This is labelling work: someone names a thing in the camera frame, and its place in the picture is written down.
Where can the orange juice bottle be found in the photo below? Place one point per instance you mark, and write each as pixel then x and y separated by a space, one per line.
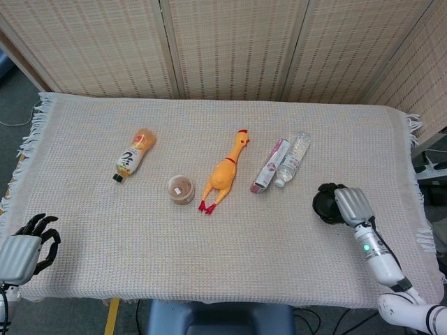
pixel 134 154

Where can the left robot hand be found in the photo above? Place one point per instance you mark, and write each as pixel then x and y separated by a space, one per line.
pixel 15 253

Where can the pink and white carton box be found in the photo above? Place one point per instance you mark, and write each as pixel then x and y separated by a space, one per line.
pixel 269 166

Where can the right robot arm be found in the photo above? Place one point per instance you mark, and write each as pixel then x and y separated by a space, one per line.
pixel 384 258

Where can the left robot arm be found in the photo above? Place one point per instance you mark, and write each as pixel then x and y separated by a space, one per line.
pixel 5 307

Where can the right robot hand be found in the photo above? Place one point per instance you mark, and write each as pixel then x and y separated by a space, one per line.
pixel 351 206

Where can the clear water bottle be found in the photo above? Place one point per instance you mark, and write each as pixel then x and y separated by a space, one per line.
pixel 292 159

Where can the yellow rubber chicken toy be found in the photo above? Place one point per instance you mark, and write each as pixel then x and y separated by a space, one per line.
pixel 224 171

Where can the woven bamboo folding screen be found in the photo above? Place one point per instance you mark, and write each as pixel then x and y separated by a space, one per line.
pixel 223 45

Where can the blue chair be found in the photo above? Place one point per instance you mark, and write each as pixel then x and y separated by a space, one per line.
pixel 220 319

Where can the beige waffle-weave tablecloth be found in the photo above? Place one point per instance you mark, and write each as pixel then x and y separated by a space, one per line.
pixel 209 244

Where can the black round object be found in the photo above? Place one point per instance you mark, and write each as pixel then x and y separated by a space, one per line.
pixel 326 208

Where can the clear jar with brown contents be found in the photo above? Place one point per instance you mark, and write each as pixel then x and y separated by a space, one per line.
pixel 181 190

